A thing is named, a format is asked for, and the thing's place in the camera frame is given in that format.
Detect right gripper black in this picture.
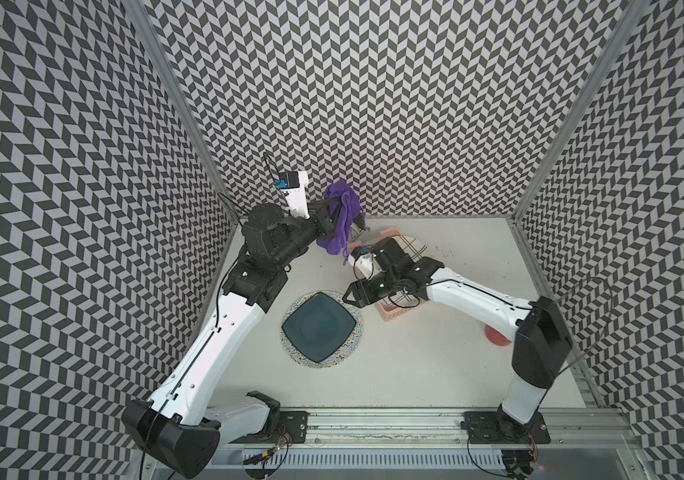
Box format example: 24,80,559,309
343,267,402,306

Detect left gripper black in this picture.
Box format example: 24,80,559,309
272,195,341,268

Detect purple cloth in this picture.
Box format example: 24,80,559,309
316,179,362,264

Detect teal square plate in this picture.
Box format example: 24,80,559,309
281,292,359,364

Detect colourful squiggle round plate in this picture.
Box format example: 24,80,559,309
279,290,366,370

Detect white plate coloured stripes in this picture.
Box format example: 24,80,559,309
394,235,428,262

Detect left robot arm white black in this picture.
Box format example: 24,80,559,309
122,199,341,479

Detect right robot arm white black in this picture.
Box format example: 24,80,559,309
343,237,573,437

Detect pink perforated basket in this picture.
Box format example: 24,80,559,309
349,227,420,321

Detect red mug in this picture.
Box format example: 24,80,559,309
484,325,512,346

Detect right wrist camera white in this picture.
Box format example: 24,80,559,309
350,247,380,280

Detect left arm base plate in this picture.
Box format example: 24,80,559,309
235,410,310,444

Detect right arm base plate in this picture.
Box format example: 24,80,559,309
461,409,552,445

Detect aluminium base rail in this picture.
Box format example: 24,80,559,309
200,408,654,479

